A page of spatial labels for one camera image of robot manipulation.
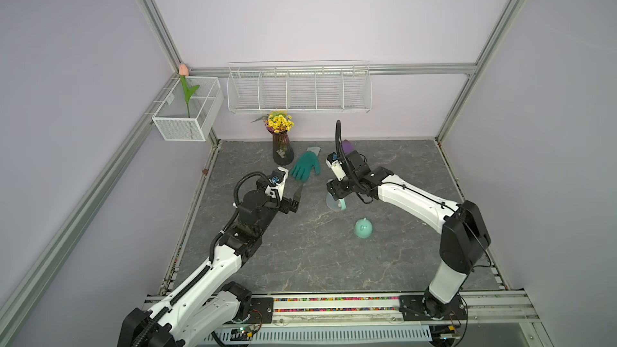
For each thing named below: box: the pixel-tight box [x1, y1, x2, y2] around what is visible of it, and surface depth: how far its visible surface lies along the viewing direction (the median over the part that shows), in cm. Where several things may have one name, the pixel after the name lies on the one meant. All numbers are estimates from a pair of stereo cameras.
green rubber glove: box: [290, 146, 322, 183], surface depth 111 cm
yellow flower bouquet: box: [250, 110, 295, 134], surface depth 96 cm
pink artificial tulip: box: [179, 63, 201, 119], surface depth 92 cm
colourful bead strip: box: [273, 296, 401, 313], surface depth 78 cm
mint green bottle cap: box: [354, 216, 374, 239], surface depth 90 cm
